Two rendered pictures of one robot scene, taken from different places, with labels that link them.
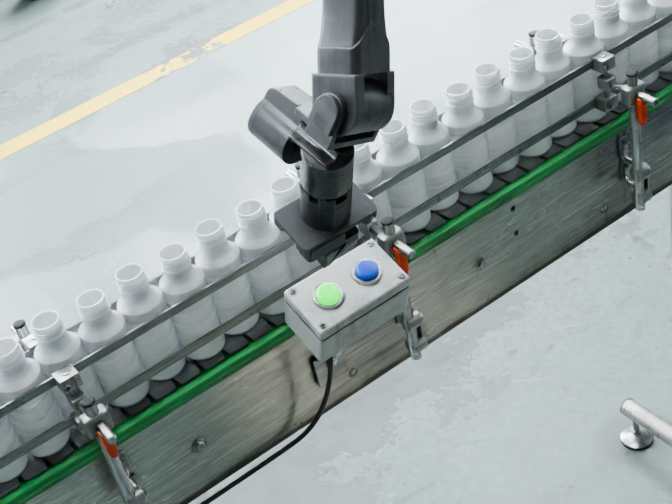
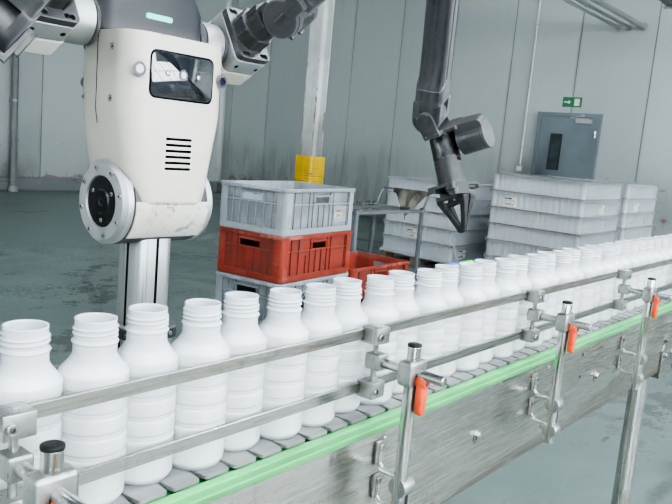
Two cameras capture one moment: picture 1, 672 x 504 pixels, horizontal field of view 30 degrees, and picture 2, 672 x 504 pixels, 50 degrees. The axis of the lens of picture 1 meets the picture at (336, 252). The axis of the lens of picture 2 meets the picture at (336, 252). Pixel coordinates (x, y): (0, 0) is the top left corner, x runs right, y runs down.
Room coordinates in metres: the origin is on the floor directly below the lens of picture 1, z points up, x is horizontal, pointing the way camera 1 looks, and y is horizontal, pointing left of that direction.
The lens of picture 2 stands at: (2.43, -0.80, 1.33)
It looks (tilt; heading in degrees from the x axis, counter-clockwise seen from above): 9 degrees down; 157
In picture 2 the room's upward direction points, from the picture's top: 5 degrees clockwise
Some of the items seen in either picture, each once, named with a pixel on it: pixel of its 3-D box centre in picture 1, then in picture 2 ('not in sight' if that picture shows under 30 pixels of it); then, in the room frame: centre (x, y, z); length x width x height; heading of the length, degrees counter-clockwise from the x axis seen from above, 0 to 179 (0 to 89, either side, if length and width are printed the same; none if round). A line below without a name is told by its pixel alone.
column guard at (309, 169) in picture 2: not in sight; (307, 191); (-8.12, 3.22, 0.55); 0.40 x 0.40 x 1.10; 27
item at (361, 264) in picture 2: not in sight; (353, 277); (-1.41, 0.99, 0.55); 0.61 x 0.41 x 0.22; 120
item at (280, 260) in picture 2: not in sight; (286, 249); (-1.00, 0.42, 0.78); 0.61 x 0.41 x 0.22; 124
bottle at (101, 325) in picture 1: (110, 347); (587, 284); (1.24, 0.31, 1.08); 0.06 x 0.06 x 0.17
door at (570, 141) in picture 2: not in sight; (560, 181); (-6.58, 6.77, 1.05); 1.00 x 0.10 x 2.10; 27
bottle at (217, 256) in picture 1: (224, 276); (557, 293); (1.33, 0.15, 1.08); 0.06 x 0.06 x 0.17
